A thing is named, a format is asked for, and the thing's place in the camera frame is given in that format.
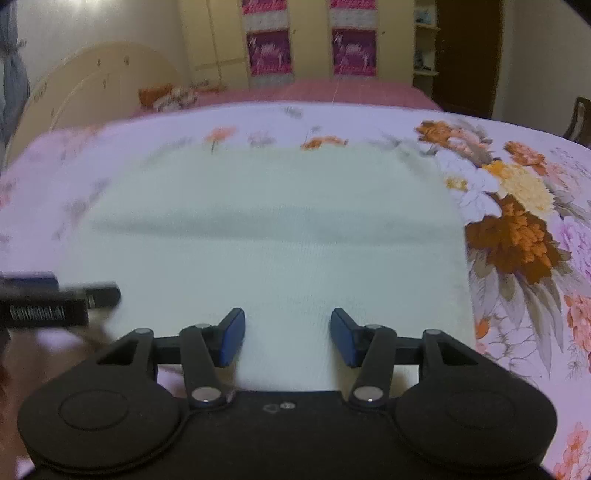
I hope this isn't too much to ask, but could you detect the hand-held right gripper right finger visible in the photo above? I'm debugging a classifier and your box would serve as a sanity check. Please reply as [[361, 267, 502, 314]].
[[330, 308, 492, 409]]

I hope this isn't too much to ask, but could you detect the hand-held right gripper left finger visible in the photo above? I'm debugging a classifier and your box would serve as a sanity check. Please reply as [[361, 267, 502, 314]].
[[83, 308, 246, 409]]

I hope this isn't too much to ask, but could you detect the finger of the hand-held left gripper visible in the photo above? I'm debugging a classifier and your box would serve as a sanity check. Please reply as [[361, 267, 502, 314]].
[[85, 285, 122, 309], [0, 273, 60, 292]]

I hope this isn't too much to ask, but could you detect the light green sweater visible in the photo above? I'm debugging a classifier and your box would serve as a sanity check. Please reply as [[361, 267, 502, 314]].
[[55, 141, 476, 393]]

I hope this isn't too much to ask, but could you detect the floral lilac bed sheet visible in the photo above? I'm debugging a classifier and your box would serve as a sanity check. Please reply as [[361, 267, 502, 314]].
[[0, 102, 591, 480]]

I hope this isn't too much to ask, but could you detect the cream arched headboard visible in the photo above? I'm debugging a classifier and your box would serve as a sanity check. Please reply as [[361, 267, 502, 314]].
[[4, 41, 185, 162]]

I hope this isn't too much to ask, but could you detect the grey tied curtain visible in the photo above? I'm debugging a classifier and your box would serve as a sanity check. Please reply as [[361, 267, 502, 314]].
[[0, 0, 31, 144]]

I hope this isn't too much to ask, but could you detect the pink bed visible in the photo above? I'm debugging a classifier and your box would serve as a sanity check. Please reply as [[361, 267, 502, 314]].
[[134, 78, 444, 116]]

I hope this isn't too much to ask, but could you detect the cream wardrobe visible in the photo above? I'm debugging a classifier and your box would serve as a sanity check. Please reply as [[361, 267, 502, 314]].
[[178, 0, 416, 90]]

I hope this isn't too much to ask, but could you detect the cream open shelf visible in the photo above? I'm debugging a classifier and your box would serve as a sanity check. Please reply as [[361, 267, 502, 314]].
[[413, 0, 441, 97]]

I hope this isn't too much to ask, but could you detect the dark wooden door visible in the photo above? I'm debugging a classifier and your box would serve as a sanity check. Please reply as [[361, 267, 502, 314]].
[[431, 0, 506, 118]]

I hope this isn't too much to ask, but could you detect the dark wooden chair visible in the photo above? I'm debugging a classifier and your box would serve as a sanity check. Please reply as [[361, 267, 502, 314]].
[[563, 96, 591, 148]]

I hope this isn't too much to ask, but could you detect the magenta wall poster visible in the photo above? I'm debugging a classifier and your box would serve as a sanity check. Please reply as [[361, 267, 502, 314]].
[[329, 0, 376, 27], [247, 30, 294, 77], [241, 0, 289, 29], [331, 28, 377, 77]]

